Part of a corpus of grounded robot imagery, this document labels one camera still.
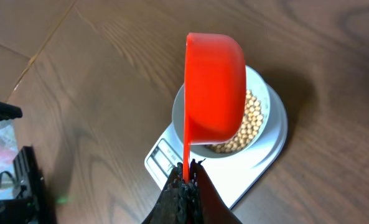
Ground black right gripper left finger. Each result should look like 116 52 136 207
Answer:
142 162 188 224

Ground white round bowl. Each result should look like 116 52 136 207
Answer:
172 66 271 159

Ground soybeans in bowl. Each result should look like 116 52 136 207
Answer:
206 90 264 154

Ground white digital kitchen scale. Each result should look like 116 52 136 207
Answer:
144 86 288 208

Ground red measuring scoop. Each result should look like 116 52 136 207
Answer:
183 32 246 182

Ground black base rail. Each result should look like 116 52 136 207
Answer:
0 146 57 224

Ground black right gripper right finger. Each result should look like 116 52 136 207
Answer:
190 159 241 224

